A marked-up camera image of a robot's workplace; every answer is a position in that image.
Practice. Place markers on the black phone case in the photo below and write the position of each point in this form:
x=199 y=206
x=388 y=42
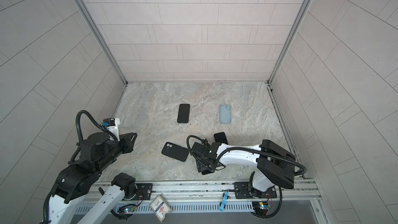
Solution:
x=175 y=151
x=183 y=113

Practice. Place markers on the light blue phone case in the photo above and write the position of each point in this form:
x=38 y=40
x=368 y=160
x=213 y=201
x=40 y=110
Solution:
x=225 y=114

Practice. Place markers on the right circuit board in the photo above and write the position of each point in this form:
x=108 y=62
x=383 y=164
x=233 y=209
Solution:
x=260 y=209

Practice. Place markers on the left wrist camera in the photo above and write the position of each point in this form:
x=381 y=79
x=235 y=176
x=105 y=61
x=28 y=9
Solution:
x=112 y=124

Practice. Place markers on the left circuit board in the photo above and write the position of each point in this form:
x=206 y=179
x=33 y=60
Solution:
x=127 y=209

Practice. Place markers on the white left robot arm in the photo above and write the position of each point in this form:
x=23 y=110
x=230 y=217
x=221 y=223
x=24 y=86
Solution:
x=75 y=181

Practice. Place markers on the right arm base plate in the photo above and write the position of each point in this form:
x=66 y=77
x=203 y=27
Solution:
x=243 y=190

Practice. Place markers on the circuit board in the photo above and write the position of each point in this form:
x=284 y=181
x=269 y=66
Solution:
x=260 y=209
x=127 y=209

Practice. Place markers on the aluminium corner rail right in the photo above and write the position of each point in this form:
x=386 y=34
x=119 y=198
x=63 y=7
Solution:
x=297 y=22

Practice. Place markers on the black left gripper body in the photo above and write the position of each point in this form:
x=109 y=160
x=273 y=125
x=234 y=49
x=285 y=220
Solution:
x=126 y=144

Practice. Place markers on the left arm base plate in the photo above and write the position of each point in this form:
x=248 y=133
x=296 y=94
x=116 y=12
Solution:
x=143 y=192

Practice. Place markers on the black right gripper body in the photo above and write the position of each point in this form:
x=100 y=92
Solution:
x=201 y=168

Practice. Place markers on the black phone right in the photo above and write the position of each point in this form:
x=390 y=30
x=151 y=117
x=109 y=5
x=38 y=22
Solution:
x=221 y=138

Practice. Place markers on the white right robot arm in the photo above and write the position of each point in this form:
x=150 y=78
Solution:
x=275 y=164

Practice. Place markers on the aluminium corner rail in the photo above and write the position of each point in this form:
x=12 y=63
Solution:
x=297 y=22
x=99 y=37

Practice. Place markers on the aluminium front rail frame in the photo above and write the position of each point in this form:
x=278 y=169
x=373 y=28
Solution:
x=206 y=196

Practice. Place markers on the blue clip tag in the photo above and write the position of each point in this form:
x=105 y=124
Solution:
x=224 y=201

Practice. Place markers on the white label card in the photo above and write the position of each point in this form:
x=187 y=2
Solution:
x=160 y=208

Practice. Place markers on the aluminium corner rail left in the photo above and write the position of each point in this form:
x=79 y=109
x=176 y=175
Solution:
x=99 y=37

